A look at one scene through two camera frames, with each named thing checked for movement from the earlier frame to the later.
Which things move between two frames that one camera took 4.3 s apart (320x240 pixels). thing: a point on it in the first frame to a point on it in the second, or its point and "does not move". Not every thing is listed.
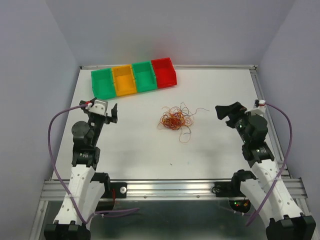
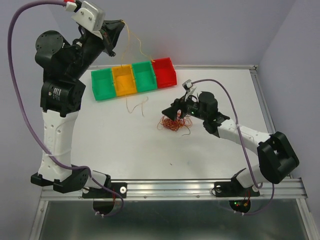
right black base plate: x=227 y=189 does not move
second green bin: x=144 y=76 does not move
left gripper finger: x=81 y=102 to x=112 y=28
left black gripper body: x=97 y=123 to x=93 y=46
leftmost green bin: x=103 y=84 does not move
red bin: x=165 y=72 does not move
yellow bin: x=124 y=80 does not move
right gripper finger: x=223 y=111 to x=172 y=111
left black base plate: x=120 y=188 does not move
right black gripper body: x=239 y=121 to x=191 y=107
